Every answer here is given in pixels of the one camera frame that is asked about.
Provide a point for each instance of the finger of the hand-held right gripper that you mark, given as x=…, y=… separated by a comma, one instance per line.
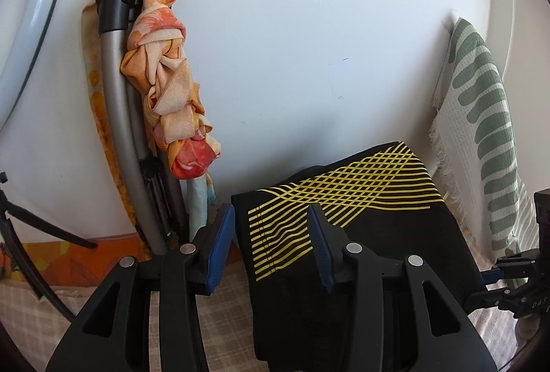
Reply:
x=515, y=262
x=502, y=299

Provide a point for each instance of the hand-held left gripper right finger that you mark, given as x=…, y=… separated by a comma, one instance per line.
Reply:
x=320, y=251

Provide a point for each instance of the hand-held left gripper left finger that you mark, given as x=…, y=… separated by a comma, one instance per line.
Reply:
x=215, y=251

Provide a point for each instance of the black pants with yellow print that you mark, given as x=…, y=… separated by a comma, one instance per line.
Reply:
x=408, y=226

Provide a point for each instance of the pink checked blanket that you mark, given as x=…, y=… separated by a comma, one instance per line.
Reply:
x=227, y=324

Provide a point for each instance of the green white patterned blanket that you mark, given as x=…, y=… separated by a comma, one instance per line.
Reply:
x=481, y=118

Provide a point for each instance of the small black tripod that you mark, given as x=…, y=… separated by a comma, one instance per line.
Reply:
x=51, y=232

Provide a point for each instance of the silver tripod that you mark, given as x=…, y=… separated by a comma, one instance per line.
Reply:
x=109, y=97

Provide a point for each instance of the orange floral scarf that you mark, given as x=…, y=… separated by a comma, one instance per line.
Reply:
x=167, y=67

